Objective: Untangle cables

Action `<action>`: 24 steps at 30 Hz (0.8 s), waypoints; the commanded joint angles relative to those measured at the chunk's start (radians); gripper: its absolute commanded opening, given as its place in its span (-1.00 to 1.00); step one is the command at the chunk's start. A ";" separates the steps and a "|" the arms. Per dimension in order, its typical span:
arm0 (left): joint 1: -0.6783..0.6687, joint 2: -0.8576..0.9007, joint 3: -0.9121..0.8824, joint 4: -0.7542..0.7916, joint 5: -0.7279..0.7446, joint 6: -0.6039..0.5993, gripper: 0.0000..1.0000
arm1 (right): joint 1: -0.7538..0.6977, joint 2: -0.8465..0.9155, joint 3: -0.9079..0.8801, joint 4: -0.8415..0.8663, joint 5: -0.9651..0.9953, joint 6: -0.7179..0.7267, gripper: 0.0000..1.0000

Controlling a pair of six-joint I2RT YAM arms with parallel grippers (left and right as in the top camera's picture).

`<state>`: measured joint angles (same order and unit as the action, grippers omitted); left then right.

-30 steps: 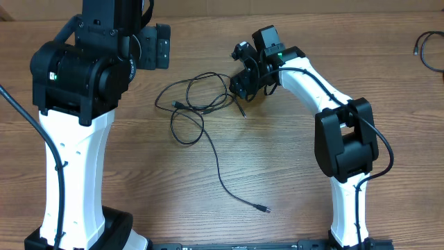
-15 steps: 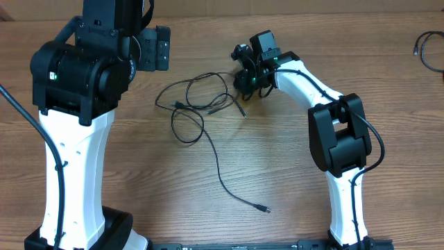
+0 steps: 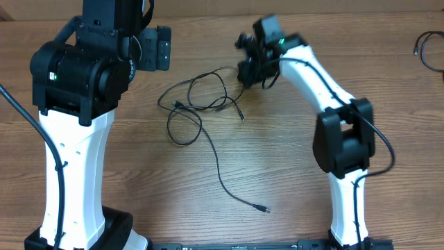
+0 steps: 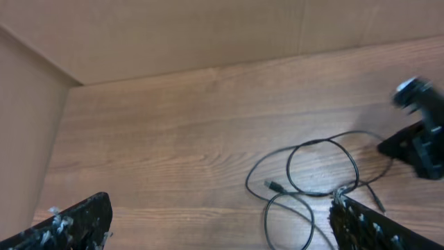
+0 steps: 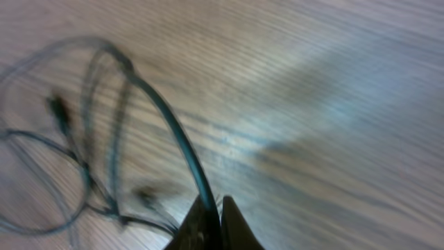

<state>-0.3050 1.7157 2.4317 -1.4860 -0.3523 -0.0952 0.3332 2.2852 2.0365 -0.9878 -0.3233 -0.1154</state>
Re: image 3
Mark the cardboard back panel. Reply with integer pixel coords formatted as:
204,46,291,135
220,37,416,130
1,0,443,21

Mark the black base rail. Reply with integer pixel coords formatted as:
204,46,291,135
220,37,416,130
148,239,394,250

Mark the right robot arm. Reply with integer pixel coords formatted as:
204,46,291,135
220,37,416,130
234,15,394,249

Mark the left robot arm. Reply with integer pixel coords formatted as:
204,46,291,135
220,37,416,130
24,0,171,249

